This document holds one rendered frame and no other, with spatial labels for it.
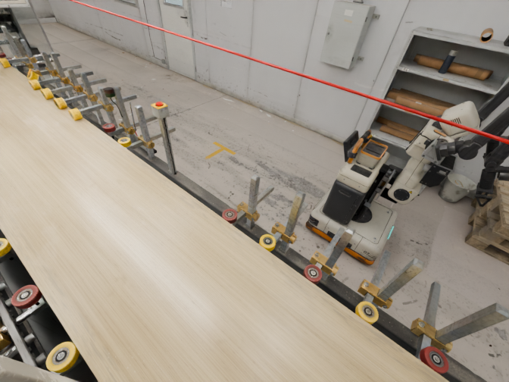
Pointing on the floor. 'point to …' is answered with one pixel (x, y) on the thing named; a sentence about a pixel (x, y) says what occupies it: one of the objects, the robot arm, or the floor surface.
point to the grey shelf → (438, 82)
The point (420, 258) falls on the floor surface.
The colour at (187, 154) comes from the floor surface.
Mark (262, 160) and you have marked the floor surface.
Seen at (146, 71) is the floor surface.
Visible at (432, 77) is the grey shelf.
